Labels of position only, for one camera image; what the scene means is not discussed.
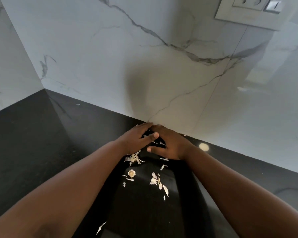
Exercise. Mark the person's right hand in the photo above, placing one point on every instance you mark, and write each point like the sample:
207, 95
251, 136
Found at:
176, 146

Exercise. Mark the person's left hand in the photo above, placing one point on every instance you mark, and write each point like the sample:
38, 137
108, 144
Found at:
134, 141

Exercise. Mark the garlic peel scraps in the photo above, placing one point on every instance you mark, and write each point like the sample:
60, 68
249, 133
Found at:
132, 173

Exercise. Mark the person's right forearm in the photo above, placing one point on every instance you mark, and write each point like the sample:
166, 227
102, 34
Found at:
250, 195

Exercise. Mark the person's left forearm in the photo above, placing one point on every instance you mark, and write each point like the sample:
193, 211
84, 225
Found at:
59, 190

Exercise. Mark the black countertop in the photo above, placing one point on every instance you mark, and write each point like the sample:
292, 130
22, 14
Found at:
27, 146

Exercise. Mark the white socket with switch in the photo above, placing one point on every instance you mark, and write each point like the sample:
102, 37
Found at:
238, 14

